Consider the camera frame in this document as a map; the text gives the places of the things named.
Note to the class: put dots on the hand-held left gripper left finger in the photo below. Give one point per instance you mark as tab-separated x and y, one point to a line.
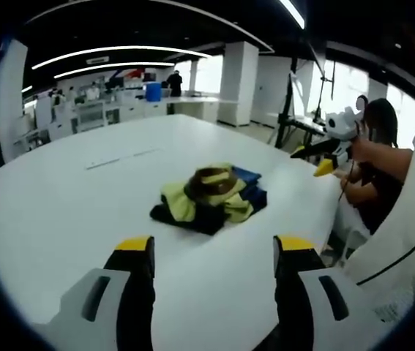
97	300

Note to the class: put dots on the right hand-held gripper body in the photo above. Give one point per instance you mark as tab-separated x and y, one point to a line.
340	126

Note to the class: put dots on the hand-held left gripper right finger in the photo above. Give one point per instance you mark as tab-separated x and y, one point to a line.
324	303

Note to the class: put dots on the yellow blue black garment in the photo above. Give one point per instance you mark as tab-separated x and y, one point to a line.
207	197

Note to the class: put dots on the person's right hand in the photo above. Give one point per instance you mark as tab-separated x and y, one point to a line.
361	150

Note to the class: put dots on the black tripod stand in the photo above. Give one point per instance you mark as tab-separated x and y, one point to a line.
287	109

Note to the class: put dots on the white square pillar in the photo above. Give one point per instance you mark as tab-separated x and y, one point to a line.
237	84

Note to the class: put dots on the person's white clothing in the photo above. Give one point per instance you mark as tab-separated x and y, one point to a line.
408	237

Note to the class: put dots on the bright straight ceiling light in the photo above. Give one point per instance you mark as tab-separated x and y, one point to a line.
295	12

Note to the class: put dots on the white counter desk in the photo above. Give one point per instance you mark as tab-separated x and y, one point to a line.
192	106

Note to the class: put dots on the blue barrel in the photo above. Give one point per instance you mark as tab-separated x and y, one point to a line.
153	91

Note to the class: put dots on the white shelf cart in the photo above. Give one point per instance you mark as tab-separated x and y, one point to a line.
92	115

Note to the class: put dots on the long curved ceiling light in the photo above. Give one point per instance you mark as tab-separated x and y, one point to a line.
112	67
119	51

